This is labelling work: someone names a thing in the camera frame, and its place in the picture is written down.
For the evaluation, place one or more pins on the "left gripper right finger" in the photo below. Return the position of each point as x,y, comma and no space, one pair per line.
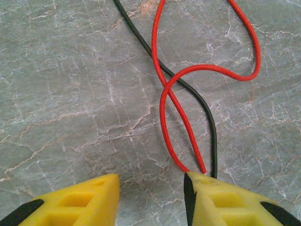
235,204

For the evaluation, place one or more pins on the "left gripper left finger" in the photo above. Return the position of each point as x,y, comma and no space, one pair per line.
70,204

